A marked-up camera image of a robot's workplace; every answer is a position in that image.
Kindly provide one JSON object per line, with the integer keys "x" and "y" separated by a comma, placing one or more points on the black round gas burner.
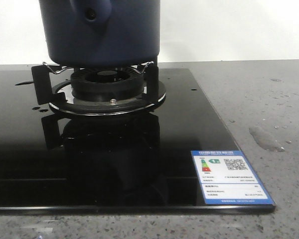
{"x": 97, "y": 85}

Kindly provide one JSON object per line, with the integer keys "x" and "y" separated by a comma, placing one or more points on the dark blue cooking pot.
{"x": 101, "y": 33}

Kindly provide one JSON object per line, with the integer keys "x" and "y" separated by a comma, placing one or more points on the black glass gas stove top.
{"x": 129, "y": 165}

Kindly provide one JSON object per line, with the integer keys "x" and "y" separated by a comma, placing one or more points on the black metal pot support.
{"x": 60, "y": 98}

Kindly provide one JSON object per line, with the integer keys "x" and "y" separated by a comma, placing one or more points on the blue energy efficiency label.
{"x": 227, "y": 178}

